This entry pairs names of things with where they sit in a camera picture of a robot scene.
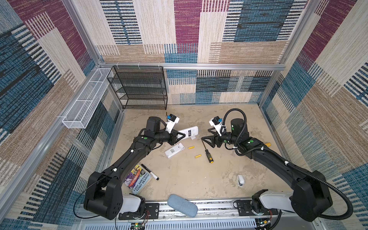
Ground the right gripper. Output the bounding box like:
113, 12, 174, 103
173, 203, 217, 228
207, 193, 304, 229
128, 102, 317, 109
201, 127, 239, 148

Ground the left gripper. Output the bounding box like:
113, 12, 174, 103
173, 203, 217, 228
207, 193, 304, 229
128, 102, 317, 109
154, 128, 185, 147

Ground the red remote control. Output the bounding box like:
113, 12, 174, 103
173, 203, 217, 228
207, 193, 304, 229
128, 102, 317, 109
182, 126, 199, 140

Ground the white remote control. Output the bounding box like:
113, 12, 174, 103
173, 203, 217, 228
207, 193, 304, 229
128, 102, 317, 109
164, 143, 185, 158

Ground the black yellow screwdriver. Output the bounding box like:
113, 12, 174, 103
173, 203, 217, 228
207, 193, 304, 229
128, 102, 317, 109
202, 140, 214, 163

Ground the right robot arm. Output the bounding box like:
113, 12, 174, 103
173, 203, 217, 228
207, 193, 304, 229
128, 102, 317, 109
202, 109, 354, 222

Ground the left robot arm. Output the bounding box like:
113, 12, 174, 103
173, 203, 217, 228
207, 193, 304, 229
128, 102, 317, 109
83, 114, 186, 220

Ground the black white marker pen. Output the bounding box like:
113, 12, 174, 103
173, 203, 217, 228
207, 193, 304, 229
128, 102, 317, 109
142, 164, 160, 181

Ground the colourful paperback book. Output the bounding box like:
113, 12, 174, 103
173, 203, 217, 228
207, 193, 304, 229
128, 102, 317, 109
124, 164, 152, 195

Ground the blue grey oval pouch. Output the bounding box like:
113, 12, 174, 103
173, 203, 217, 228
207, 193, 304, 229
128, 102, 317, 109
167, 194, 198, 218

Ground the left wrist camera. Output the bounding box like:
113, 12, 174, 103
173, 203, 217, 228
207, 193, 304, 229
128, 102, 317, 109
165, 114, 180, 134

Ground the black wire shelf rack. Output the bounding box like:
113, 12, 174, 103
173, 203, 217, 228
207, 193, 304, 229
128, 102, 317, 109
107, 66, 168, 110

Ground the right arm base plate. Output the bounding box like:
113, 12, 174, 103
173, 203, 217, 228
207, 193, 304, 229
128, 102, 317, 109
232, 199, 279, 216

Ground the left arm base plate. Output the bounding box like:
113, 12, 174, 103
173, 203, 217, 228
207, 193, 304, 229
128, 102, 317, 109
118, 203, 160, 220

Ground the white wire mesh basket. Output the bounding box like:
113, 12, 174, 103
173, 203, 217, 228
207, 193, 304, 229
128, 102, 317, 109
62, 68, 111, 129

